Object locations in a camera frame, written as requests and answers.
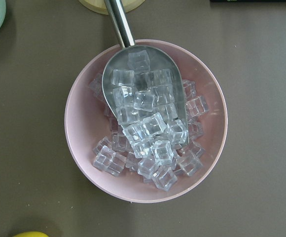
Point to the black framed tray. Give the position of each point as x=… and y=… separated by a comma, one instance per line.
x=248, y=1

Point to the yellow lemon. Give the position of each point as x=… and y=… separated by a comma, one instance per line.
x=31, y=234

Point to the pink bowl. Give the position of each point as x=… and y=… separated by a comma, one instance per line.
x=86, y=124

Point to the round wooden stand base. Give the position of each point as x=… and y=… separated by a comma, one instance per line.
x=99, y=6

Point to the clear plastic ice cubes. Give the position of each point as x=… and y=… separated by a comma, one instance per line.
x=160, y=163

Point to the steel ice scoop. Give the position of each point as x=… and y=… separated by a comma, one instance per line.
x=123, y=27

